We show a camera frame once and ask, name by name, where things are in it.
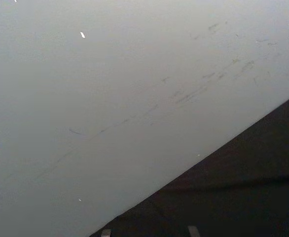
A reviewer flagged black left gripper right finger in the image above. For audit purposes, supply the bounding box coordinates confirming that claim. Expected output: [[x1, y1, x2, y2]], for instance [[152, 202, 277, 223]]
[[187, 225, 201, 237]]

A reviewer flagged black table cloth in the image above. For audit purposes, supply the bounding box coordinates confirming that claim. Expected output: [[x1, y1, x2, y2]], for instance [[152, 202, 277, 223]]
[[89, 90, 289, 237]]

